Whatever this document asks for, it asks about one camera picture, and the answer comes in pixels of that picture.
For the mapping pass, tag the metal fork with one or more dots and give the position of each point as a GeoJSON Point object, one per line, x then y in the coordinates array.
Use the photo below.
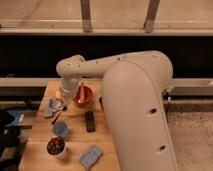
{"type": "Point", "coordinates": [64, 109]}

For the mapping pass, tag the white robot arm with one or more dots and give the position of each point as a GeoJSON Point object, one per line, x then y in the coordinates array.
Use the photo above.
{"type": "Point", "coordinates": [132, 87]}

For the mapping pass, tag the red bowl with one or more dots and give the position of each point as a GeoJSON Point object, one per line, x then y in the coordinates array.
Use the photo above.
{"type": "Point", "coordinates": [88, 96]}

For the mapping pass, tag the orange utensil in bowl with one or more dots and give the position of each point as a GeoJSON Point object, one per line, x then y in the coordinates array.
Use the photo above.
{"type": "Point", "coordinates": [81, 93]}

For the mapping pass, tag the black rectangular block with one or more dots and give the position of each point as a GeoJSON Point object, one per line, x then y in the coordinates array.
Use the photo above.
{"type": "Point", "coordinates": [90, 122]}

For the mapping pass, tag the grey blue cloth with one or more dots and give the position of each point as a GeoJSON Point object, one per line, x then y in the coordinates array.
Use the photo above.
{"type": "Point", "coordinates": [52, 107]}

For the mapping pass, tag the blue cup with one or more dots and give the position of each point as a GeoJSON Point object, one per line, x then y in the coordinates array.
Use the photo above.
{"type": "Point", "coordinates": [60, 129]}

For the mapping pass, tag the blue sponge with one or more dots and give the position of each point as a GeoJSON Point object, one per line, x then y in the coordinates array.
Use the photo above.
{"type": "Point", "coordinates": [90, 157]}

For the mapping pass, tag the white cup with dark contents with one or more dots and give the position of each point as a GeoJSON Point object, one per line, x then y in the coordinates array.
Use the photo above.
{"type": "Point", "coordinates": [56, 147]}

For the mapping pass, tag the dark blue chair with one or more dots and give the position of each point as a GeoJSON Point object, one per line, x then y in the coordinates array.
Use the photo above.
{"type": "Point", "coordinates": [9, 137]}

